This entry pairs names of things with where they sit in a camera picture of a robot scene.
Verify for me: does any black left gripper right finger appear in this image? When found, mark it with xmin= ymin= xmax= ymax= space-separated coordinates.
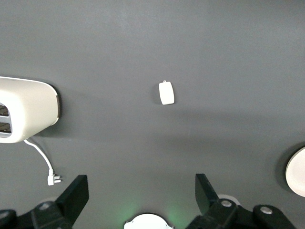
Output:
xmin=185 ymin=173 xmax=296 ymax=229

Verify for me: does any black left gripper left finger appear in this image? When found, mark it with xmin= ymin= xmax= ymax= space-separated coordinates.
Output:
xmin=0 ymin=175 xmax=90 ymax=229

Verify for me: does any white round plate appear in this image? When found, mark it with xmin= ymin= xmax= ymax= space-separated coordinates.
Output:
xmin=285 ymin=146 xmax=305 ymax=198

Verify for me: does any white rectangular steamed bun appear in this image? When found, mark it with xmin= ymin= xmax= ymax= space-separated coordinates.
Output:
xmin=158 ymin=80 xmax=175 ymax=105

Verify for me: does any white round disc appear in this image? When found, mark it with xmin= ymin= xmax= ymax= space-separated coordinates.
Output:
xmin=123 ymin=213 xmax=175 ymax=229

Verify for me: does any white toaster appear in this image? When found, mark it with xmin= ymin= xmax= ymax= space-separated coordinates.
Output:
xmin=0 ymin=76 xmax=60 ymax=144

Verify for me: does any white power cable with plug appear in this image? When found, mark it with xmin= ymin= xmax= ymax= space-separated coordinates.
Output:
xmin=23 ymin=139 xmax=64 ymax=187

